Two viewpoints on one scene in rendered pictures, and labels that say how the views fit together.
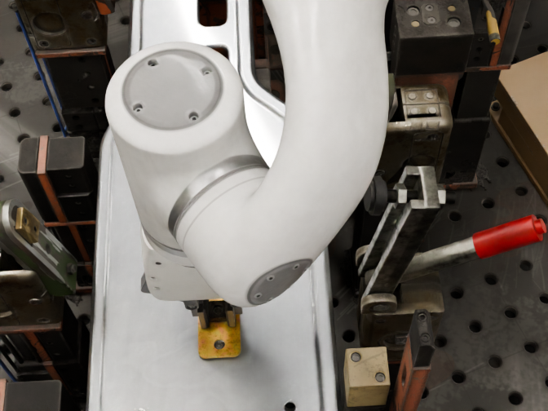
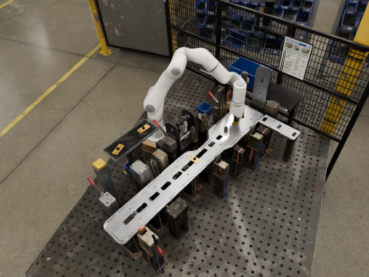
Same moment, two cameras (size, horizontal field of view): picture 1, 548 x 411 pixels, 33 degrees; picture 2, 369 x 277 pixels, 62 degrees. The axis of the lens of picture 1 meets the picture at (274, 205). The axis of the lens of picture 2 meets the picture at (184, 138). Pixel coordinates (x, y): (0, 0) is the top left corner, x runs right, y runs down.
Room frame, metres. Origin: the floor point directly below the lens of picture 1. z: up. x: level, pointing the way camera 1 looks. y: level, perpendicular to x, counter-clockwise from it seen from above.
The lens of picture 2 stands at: (1.76, 0.93, 2.61)
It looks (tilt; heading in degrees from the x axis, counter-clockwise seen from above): 47 degrees down; 225
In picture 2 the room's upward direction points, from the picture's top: 4 degrees counter-clockwise
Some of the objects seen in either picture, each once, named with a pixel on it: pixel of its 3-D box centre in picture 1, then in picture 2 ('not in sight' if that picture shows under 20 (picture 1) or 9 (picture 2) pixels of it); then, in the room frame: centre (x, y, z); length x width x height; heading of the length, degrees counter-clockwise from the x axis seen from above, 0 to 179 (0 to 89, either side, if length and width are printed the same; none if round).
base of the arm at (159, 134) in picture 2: not in sight; (156, 125); (0.67, -0.47, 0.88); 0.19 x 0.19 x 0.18
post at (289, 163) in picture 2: not in sight; (289, 148); (0.19, 0.44, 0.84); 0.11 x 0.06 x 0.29; 90
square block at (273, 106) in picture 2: not in sight; (269, 121); (0.07, 0.19, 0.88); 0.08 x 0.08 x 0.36; 0
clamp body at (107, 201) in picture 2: not in sight; (113, 214); (1.40, -0.11, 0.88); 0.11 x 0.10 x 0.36; 90
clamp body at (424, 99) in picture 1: (396, 202); (201, 133); (0.52, -0.14, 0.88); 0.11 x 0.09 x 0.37; 90
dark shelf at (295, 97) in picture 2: not in sight; (247, 81); (-0.09, -0.14, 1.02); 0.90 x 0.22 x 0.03; 90
